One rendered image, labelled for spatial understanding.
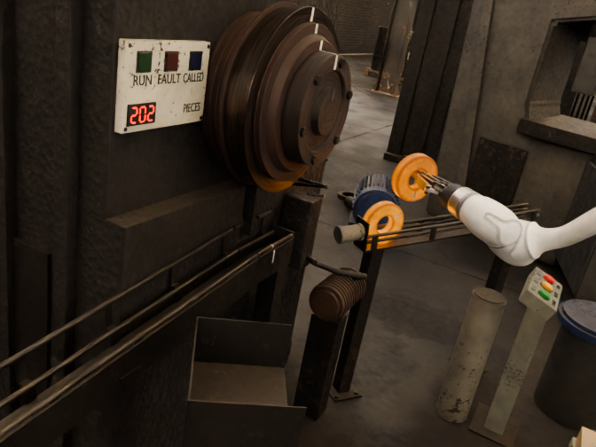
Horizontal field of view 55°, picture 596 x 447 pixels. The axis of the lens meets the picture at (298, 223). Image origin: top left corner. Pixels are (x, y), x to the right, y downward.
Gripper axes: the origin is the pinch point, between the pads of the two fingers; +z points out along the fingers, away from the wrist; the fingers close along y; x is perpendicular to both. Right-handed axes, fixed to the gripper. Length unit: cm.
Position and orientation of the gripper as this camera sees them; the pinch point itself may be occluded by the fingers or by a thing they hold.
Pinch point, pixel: (416, 172)
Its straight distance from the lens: 182.8
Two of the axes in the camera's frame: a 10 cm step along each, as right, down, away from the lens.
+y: 8.8, -0.3, 4.7
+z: -4.3, -4.5, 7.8
